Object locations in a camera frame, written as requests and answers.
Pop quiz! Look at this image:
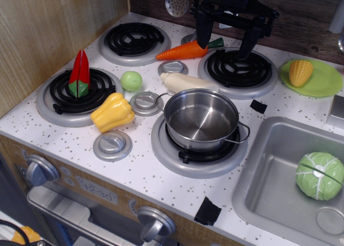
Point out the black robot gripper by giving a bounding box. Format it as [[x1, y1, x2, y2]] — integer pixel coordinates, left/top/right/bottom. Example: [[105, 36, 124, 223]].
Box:
[[190, 0, 279, 60]]

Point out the red chili pepper toy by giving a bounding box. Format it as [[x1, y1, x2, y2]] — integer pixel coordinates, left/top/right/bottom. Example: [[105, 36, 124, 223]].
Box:
[[68, 50, 90, 98]]

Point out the stainless steel pan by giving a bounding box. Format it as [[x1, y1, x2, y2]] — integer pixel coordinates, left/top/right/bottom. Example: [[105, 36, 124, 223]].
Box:
[[155, 89, 250, 152]]

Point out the yellow bell pepper toy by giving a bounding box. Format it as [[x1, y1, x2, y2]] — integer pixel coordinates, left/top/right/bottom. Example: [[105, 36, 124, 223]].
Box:
[[90, 92, 135, 133]]

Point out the silver knob back top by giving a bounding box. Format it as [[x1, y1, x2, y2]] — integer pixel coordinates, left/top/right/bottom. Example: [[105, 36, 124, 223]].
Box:
[[181, 32, 197, 45]]

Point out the silver knob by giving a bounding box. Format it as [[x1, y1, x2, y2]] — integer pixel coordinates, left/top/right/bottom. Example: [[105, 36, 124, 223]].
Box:
[[130, 91, 164, 117], [157, 60, 189, 76], [93, 131, 133, 162], [181, 32, 197, 45]]

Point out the orange carrot toy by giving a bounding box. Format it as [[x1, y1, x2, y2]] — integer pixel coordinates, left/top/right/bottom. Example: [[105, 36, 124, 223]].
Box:
[[155, 38, 224, 60]]

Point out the back right burner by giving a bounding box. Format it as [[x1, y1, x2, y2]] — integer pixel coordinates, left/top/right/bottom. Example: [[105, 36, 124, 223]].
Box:
[[197, 47, 278, 100]]

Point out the burner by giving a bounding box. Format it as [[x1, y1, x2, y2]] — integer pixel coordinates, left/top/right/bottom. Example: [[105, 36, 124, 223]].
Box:
[[197, 47, 278, 100], [37, 68, 124, 128], [150, 115, 248, 179], [99, 23, 171, 67]]

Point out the hanging slotted spoon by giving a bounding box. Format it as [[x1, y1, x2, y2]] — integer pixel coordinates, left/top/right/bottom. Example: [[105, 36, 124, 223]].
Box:
[[165, 0, 189, 18]]

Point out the silver knob upper top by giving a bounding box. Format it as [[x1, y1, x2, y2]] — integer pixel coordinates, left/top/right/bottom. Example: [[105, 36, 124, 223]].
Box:
[[157, 60, 189, 76]]

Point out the yellow corn toy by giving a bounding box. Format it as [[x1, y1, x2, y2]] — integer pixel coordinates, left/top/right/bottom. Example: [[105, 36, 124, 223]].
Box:
[[289, 60, 313, 87]]

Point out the black tape piece small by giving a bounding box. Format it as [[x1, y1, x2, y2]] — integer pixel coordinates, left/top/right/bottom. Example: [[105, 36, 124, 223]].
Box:
[[250, 99, 268, 114]]

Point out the back left burner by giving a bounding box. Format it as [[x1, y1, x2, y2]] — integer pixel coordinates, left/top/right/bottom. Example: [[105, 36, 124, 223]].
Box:
[[99, 23, 171, 67]]

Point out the light green plate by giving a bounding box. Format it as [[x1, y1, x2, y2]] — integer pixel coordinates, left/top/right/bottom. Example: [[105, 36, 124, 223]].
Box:
[[280, 59, 343, 97]]

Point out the green apple toy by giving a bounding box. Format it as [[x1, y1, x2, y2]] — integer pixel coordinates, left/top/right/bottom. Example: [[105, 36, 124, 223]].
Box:
[[120, 71, 142, 92]]

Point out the silver knob middle top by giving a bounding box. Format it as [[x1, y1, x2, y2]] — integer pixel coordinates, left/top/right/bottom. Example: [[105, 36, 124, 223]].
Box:
[[130, 91, 164, 117]]

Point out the front right burner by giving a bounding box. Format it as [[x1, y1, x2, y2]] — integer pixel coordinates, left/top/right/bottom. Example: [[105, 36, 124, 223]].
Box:
[[150, 115, 248, 179]]

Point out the silver knob front top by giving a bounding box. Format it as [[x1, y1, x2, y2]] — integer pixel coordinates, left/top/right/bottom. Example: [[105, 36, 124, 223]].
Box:
[[93, 131, 133, 162]]

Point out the silver sink basin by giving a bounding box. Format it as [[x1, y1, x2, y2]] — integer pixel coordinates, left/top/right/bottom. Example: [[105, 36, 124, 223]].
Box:
[[232, 117, 343, 245]]

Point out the green cabbage toy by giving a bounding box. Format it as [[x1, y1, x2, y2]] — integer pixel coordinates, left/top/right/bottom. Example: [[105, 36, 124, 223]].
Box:
[[295, 152, 343, 200]]

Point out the black tape piece front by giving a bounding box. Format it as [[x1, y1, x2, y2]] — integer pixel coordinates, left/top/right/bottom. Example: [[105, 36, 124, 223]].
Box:
[[194, 197, 222, 226]]

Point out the front left burner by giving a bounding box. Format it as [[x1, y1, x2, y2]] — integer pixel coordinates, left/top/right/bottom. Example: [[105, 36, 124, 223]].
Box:
[[37, 68, 124, 128]]

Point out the right oven front knob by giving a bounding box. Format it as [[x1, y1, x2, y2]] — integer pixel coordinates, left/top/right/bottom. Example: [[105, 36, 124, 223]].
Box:
[[137, 206, 176, 245]]

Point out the oven knob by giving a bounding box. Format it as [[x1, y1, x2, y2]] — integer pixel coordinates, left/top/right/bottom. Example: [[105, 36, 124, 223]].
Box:
[[137, 206, 176, 245], [26, 154, 60, 186]]

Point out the left oven front knob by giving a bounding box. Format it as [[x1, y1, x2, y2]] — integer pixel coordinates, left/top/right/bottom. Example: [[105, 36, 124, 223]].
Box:
[[26, 154, 60, 186]]

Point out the yellow object bottom left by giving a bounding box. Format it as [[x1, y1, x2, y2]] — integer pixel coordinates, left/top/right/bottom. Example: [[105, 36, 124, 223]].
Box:
[[10, 226, 41, 245]]

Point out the silver oven door handle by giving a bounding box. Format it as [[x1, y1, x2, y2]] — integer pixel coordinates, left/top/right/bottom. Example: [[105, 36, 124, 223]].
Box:
[[27, 186, 132, 245]]

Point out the black cable bottom left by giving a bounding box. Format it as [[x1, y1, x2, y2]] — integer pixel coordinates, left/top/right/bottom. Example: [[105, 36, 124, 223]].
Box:
[[0, 219, 32, 244]]

